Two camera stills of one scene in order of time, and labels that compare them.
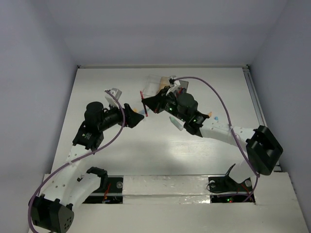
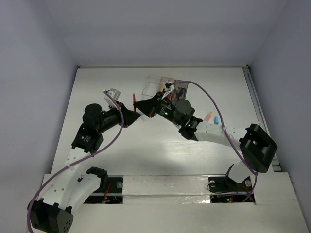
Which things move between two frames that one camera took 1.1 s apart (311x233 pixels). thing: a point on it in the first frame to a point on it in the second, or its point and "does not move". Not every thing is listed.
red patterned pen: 144,107 to 134,98
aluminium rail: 257,106 does not move
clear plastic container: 152,86 does not move
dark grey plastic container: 182,88 does not move
